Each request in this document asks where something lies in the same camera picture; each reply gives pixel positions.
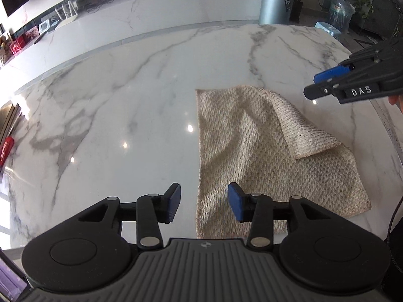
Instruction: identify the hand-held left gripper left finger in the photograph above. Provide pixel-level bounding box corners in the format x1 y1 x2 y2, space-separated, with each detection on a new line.
77 183 182 248

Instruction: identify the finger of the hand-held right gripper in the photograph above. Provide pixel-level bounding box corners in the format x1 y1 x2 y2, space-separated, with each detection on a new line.
314 57 403 84
303 69 403 104

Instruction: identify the clear blue water jug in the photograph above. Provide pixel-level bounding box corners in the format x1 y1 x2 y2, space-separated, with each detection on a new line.
329 0 356 34

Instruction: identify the light blue plastic stool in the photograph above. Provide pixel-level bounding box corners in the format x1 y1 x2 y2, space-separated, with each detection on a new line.
314 21 342 40

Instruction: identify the person's right hand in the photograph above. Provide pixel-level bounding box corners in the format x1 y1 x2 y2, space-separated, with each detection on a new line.
388 95 403 114

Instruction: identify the black cable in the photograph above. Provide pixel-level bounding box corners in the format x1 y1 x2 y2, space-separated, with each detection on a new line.
385 191 403 274

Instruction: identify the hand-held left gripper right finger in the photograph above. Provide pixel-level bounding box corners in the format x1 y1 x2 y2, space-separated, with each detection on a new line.
228 182 328 248

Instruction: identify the laptop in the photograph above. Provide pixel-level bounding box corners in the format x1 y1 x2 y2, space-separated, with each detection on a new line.
0 248 32 302

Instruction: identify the white router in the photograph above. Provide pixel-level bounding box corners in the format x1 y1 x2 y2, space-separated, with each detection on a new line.
55 1 79 27

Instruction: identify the beige woven towel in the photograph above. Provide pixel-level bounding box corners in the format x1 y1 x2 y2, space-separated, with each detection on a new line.
195 85 372 240

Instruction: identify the stack of books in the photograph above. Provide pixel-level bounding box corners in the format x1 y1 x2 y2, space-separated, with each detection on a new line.
0 100 24 152

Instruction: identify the grey metal trash can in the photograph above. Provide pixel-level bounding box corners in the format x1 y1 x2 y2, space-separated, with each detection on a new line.
258 0 297 25

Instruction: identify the red packet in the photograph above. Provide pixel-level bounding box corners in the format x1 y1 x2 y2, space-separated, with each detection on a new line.
0 136 15 172

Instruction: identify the red box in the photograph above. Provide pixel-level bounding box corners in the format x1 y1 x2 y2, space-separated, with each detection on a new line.
9 36 27 58

